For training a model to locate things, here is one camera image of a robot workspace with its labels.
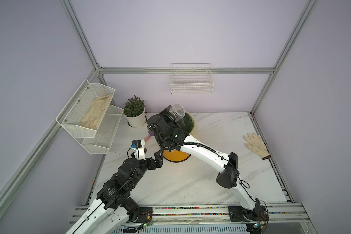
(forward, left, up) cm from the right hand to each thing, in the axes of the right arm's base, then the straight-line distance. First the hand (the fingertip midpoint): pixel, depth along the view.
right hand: (178, 109), depth 73 cm
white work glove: (+1, -56, -37) cm, 67 cm away
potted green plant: (+20, +31, -20) cm, 42 cm away
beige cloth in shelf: (+5, +46, -5) cm, 47 cm away
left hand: (-18, +12, -11) cm, 24 cm away
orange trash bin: (-11, +3, -28) cm, 30 cm away
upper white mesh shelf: (+2, +51, -3) cm, 51 cm away
